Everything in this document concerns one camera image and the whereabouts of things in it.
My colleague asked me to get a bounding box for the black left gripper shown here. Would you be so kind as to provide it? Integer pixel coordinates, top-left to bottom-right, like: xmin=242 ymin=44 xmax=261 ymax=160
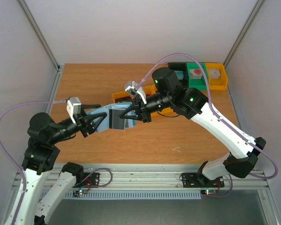
xmin=49 ymin=103 xmax=107 ymax=144

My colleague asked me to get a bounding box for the teal leather card holder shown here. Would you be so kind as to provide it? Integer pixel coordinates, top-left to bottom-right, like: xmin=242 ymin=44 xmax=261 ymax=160
xmin=86 ymin=102 xmax=137 ymax=133

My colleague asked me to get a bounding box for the black VIP card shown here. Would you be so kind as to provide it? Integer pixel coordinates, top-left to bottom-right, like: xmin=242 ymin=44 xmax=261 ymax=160
xmin=109 ymin=108 xmax=127 ymax=130

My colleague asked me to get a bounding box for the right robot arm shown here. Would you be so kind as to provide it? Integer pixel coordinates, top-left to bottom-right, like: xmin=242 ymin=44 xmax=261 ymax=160
xmin=120 ymin=67 xmax=266 ymax=186

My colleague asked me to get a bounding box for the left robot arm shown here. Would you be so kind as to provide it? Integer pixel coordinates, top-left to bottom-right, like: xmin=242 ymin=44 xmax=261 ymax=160
xmin=5 ymin=98 xmax=107 ymax=225

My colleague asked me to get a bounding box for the teal card deck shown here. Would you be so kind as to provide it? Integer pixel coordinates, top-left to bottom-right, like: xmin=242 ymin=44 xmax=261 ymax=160
xmin=175 ymin=70 xmax=184 ymax=80

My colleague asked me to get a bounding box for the red spot card deck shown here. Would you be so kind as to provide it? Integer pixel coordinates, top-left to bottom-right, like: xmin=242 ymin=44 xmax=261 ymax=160
xmin=189 ymin=68 xmax=203 ymax=80

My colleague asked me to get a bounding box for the white card deck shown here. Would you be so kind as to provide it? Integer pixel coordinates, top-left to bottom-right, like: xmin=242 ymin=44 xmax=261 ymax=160
xmin=208 ymin=68 xmax=221 ymax=79

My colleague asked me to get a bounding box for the left yellow bin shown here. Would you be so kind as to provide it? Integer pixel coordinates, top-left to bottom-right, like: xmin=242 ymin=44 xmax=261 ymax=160
xmin=111 ymin=91 xmax=132 ymax=103

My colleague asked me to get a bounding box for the middle yellow bin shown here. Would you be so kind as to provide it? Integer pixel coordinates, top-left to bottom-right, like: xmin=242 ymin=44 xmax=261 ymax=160
xmin=142 ymin=85 xmax=156 ymax=98

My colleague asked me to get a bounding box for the right yellow bin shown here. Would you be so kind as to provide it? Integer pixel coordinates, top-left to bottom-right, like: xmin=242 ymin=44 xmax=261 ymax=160
xmin=151 ymin=107 xmax=174 ymax=116

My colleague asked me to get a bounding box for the black storage bin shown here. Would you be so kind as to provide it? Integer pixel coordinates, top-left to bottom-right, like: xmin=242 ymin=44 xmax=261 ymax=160
xmin=168 ymin=62 xmax=189 ymax=88

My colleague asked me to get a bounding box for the green storage bin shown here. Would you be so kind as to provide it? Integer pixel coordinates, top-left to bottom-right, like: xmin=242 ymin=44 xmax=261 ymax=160
xmin=186 ymin=62 xmax=208 ymax=90

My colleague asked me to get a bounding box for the left small circuit board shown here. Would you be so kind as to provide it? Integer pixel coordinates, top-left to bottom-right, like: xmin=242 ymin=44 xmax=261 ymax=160
xmin=72 ymin=190 xmax=87 ymax=197

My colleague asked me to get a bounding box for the small circuit board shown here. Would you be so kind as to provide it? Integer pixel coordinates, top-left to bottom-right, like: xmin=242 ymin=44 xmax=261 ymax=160
xmin=201 ymin=189 xmax=217 ymax=196
xmin=72 ymin=190 xmax=87 ymax=197

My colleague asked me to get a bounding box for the far yellow storage bin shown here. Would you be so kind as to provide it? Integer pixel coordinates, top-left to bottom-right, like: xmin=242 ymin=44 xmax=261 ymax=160
xmin=205 ymin=63 xmax=228 ymax=90

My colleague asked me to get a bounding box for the right small circuit board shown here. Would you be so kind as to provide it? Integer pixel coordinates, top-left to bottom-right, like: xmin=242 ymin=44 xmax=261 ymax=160
xmin=201 ymin=189 xmax=217 ymax=196

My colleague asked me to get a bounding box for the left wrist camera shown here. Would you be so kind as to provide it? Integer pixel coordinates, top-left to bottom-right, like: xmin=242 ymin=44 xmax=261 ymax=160
xmin=67 ymin=97 xmax=81 ymax=124

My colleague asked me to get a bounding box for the aluminium rail frame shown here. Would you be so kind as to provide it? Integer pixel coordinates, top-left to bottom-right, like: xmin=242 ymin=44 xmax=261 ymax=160
xmin=0 ymin=63 xmax=281 ymax=225

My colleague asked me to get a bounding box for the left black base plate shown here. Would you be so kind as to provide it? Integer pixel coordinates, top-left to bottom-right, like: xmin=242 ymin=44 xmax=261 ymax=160
xmin=74 ymin=172 xmax=100 ymax=188

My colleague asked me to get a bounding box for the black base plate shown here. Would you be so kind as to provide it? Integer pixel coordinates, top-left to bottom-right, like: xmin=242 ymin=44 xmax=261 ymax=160
xmin=179 ymin=172 xmax=225 ymax=188
xmin=74 ymin=172 xmax=100 ymax=188

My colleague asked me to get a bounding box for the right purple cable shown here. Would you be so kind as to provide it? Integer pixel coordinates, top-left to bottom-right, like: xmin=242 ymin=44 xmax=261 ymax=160
xmin=137 ymin=52 xmax=279 ymax=198

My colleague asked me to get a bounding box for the purple cable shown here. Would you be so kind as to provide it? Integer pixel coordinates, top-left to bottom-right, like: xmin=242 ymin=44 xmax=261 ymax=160
xmin=0 ymin=99 xmax=68 ymax=225
xmin=137 ymin=52 xmax=279 ymax=198

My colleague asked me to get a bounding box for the grey slotted cable duct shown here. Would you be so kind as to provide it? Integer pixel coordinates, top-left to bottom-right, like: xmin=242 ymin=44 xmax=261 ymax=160
xmin=62 ymin=190 xmax=201 ymax=200

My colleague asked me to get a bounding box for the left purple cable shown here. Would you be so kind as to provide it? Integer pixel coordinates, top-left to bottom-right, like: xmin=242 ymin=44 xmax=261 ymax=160
xmin=0 ymin=99 xmax=68 ymax=225

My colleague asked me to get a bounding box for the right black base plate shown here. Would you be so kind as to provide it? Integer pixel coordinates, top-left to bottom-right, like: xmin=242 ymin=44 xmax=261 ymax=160
xmin=179 ymin=172 xmax=225 ymax=188

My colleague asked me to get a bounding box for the left corner aluminium post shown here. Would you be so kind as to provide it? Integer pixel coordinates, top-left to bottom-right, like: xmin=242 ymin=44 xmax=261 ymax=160
xmin=17 ymin=0 xmax=60 ymax=71

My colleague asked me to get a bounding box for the corner aluminium post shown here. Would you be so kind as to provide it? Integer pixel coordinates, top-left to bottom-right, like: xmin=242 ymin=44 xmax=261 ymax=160
xmin=223 ymin=0 xmax=266 ymax=68
xmin=17 ymin=0 xmax=60 ymax=71

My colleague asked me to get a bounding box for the right corner aluminium post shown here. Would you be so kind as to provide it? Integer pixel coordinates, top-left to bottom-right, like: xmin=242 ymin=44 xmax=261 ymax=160
xmin=223 ymin=0 xmax=266 ymax=68

